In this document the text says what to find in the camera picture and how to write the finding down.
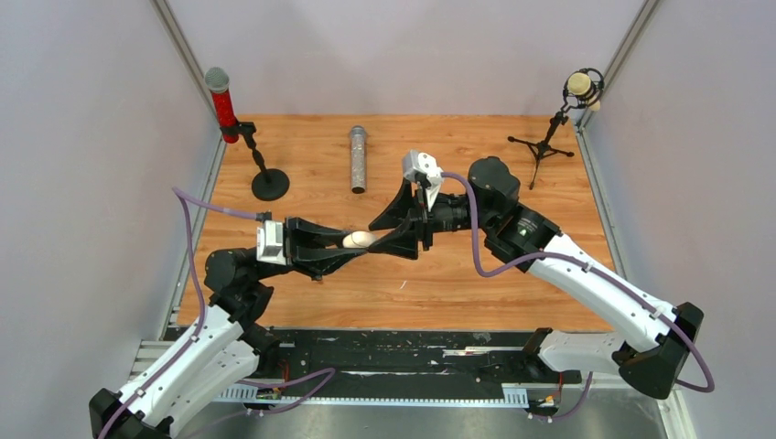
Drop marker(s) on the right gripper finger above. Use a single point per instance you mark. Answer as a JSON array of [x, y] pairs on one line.
[[402, 207], [400, 242]]

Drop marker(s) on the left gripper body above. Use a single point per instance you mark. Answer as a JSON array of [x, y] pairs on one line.
[[290, 242]]

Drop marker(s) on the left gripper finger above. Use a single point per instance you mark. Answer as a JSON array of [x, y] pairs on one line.
[[319, 235], [317, 263]]

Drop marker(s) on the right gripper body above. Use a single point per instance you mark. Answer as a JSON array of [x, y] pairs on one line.
[[425, 224]]

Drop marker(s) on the white earbud case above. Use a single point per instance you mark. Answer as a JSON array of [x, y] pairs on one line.
[[359, 239]]

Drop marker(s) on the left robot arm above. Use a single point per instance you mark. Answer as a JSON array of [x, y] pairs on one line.
[[225, 344]]

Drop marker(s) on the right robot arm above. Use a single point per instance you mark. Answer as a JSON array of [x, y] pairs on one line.
[[650, 339]]

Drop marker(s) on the silver glitter microphone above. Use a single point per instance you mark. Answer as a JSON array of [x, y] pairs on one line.
[[358, 142]]

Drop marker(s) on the red glitter microphone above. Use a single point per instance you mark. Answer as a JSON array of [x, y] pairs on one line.
[[217, 81]]

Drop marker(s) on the beige condenser microphone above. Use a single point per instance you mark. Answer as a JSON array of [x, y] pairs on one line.
[[585, 91]]

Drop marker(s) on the black tripod mic stand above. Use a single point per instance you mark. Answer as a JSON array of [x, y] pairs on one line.
[[542, 149]]

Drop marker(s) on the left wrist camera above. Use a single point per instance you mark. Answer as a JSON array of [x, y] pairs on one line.
[[270, 241]]

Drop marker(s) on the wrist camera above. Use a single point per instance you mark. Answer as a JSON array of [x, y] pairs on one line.
[[422, 168], [270, 241]]

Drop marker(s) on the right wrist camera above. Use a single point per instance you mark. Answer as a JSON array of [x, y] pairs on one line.
[[422, 168]]

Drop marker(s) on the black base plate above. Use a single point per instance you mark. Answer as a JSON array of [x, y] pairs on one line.
[[410, 364]]

